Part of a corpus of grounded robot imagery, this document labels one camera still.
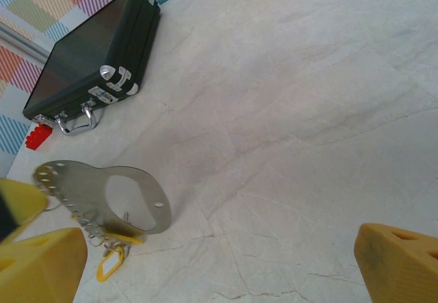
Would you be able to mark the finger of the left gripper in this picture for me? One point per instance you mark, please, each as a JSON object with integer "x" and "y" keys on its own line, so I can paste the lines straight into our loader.
{"x": 24, "y": 200}

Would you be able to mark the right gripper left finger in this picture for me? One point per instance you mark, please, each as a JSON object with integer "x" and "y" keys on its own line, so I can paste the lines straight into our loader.
{"x": 41, "y": 269}

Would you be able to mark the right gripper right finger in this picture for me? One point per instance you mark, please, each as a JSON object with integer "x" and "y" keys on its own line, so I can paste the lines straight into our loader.
{"x": 400, "y": 269}

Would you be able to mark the red toy brick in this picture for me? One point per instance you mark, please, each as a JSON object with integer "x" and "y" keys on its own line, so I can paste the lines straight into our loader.
{"x": 38, "y": 137}

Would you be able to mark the black briefcase with chrome trim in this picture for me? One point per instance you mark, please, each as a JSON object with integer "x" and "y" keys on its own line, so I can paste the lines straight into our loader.
{"x": 85, "y": 50}

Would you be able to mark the aluminium frame post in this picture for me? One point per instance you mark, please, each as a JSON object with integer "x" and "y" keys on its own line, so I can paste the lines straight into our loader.
{"x": 20, "y": 41}

